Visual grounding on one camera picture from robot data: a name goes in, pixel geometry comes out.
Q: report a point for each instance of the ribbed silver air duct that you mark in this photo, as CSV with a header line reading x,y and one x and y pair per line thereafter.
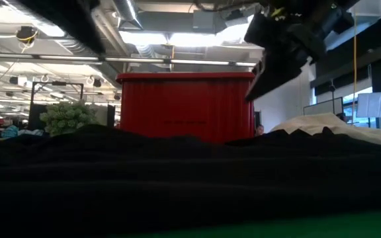
x,y
71,46

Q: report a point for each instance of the white sheet board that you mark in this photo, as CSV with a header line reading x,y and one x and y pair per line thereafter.
x,y
375,105

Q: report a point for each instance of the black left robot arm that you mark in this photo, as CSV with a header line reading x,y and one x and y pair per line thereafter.
x,y
68,20

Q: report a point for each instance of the black ceiling device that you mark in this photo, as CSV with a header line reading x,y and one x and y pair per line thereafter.
x,y
26,34

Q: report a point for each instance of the red ribbed plastic bin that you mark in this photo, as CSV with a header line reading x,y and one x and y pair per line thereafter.
x,y
187,105

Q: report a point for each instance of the green spiky plant ornament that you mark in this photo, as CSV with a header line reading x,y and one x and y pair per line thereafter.
x,y
66,117

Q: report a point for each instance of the black garment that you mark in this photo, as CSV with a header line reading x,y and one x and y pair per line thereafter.
x,y
177,182

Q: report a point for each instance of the smooth silver air duct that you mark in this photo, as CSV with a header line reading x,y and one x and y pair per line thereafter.
x,y
127,13

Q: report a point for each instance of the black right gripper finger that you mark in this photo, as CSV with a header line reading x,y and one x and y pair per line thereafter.
x,y
270,81

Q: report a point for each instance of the grey partition panel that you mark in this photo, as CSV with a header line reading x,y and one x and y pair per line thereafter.
x,y
322,107

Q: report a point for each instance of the black stand frame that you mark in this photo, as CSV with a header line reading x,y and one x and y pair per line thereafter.
x,y
58,83

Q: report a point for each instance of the grey ceiling box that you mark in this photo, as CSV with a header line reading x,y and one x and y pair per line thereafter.
x,y
204,20

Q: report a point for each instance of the beige garment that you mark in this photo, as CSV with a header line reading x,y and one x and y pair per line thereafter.
x,y
316,124

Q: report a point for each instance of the white ceiling duct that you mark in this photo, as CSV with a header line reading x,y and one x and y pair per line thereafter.
x,y
369,10

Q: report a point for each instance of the person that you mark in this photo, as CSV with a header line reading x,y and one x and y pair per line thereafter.
x,y
259,130
341,117

